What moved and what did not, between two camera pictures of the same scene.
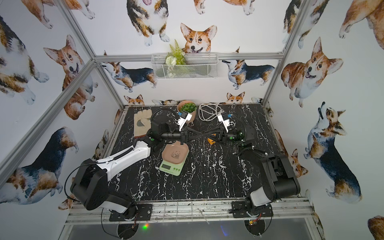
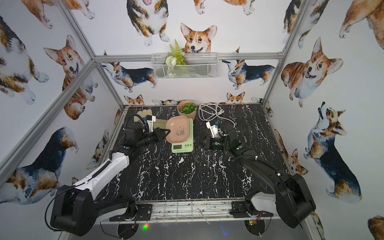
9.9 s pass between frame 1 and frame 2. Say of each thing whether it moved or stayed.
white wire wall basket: stayed
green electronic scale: moved
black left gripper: moved
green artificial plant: stayed
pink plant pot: stayed
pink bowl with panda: moved
